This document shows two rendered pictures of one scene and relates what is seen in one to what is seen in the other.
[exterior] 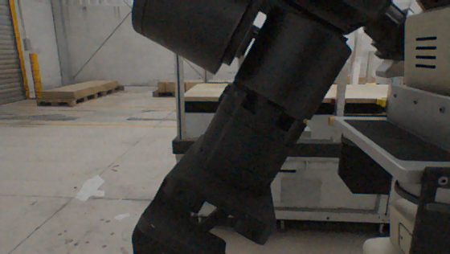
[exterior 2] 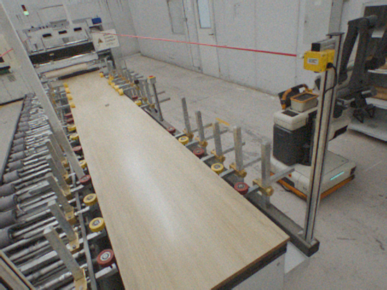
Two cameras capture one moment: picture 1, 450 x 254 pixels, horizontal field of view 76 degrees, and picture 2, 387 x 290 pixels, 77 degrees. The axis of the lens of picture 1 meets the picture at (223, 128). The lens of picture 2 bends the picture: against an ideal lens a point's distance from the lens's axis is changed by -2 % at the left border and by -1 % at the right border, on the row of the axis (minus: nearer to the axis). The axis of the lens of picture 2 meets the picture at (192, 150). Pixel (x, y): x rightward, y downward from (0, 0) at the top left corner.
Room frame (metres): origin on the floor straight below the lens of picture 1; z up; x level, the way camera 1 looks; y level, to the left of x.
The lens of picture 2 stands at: (2.32, 0.72, 1.86)
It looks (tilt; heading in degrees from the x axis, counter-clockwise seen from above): 31 degrees down; 243
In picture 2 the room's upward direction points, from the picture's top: 11 degrees counter-clockwise
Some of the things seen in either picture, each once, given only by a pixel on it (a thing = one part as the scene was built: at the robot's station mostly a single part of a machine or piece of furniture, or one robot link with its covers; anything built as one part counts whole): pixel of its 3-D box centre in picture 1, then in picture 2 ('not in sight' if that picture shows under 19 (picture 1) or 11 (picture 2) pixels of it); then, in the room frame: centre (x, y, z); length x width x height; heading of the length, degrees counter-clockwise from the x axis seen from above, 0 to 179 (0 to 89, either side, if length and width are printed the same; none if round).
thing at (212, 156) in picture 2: not in sight; (222, 152); (1.39, -0.63, 0.81); 0.43 x 0.03 x 0.04; 176
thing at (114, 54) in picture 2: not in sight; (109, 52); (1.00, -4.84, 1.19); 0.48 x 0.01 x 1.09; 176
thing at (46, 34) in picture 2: not in sight; (77, 70); (1.69, -5.26, 0.95); 1.65 x 0.70 x 1.90; 176
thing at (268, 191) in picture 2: not in sight; (263, 186); (1.48, -0.11, 0.83); 0.14 x 0.06 x 0.05; 86
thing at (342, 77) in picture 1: (339, 108); (218, 149); (1.45, -0.59, 0.88); 0.04 x 0.04 x 0.48; 86
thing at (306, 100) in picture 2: not in sight; (303, 101); (0.36, -0.68, 0.87); 0.23 x 0.15 x 0.11; 175
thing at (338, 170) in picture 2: not in sight; (307, 167); (0.37, -0.56, 0.16); 0.67 x 0.64 x 0.25; 85
